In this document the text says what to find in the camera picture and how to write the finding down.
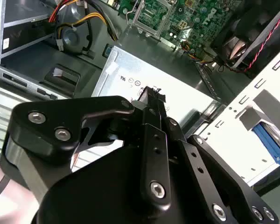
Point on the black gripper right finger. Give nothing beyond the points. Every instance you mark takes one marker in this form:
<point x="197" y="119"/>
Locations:
<point x="224" y="177"/>

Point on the hard disk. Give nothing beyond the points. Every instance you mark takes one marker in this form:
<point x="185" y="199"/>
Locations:
<point x="270" y="140"/>

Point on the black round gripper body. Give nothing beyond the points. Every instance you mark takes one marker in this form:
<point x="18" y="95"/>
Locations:
<point x="95" y="193"/>

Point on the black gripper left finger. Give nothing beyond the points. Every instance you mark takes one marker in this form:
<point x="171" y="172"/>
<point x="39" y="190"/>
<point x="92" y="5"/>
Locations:
<point x="84" y="107"/>

